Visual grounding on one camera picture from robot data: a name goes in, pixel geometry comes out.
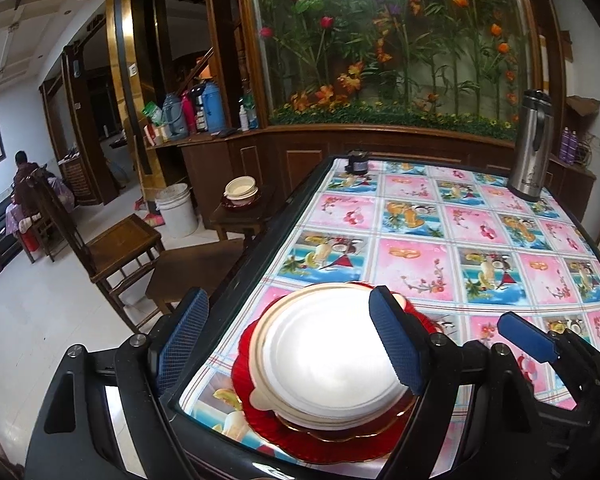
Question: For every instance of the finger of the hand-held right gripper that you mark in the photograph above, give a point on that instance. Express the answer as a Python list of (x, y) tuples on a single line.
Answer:
[(522, 340)]

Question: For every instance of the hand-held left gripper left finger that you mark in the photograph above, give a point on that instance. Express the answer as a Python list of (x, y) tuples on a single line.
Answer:
[(182, 345)]

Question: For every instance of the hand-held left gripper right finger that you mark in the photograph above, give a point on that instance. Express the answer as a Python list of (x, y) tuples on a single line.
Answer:
[(397, 340)]

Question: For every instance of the red plate with sticker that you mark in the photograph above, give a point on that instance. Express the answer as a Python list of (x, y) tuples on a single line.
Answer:
[(244, 345)]

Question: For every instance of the beige plastic bowl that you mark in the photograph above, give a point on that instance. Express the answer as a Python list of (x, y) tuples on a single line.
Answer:
[(261, 402)]

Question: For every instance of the cream stacked bowls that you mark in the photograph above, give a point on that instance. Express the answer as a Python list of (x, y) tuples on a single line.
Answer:
[(240, 187)]

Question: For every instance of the low wooden stool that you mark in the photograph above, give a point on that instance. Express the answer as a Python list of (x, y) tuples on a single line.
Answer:
[(190, 270)]

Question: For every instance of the printed fruit tablecloth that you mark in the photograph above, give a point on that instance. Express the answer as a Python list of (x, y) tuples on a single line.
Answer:
[(415, 260)]

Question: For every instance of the wooden chair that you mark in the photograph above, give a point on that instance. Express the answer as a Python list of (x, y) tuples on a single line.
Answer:
[(125, 235)]

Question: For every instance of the white bucket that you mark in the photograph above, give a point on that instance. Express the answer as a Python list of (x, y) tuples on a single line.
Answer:
[(177, 210)]

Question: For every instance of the small wooden stool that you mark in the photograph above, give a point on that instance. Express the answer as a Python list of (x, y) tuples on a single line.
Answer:
[(235, 219)]

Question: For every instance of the red basin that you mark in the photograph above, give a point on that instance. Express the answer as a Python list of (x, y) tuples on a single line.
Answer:
[(242, 204)]

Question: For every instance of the small black device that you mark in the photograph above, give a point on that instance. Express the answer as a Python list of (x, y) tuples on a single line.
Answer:
[(357, 164)]

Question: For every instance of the stainless steel thermos jug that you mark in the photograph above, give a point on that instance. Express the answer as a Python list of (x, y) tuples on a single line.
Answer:
[(527, 150)]

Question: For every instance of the wicker basket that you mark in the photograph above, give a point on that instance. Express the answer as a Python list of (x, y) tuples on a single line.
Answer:
[(75, 180)]

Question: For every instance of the purple bottle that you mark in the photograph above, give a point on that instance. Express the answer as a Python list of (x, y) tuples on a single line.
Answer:
[(564, 146), (574, 147)]

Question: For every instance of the dark wooden cabinet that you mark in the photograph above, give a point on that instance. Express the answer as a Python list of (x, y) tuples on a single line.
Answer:
[(280, 155)]

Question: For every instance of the clear blue water bottle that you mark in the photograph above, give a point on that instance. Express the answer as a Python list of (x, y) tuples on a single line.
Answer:
[(174, 120)]

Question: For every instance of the red thermos flask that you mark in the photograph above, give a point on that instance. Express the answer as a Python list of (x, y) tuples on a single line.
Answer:
[(187, 116)]

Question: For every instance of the white pump bottle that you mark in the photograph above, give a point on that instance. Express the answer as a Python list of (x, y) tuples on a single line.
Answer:
[(243, 120)]

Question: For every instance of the green packet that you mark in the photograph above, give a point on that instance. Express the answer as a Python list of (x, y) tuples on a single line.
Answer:
[(152, 112)]

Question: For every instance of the black thermos flask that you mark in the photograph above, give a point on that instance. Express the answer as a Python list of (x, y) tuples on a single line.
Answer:
[(197, 110)]

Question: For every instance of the blue thermos flask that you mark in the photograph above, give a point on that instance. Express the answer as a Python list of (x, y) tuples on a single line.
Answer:
[(215, 110)]

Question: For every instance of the green label bottle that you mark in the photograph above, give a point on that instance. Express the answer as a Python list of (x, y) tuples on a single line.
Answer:
[(252, 110)]

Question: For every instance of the artificial flower glass display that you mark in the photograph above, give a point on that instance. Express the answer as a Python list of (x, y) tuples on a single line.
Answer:
[(380, 35)]

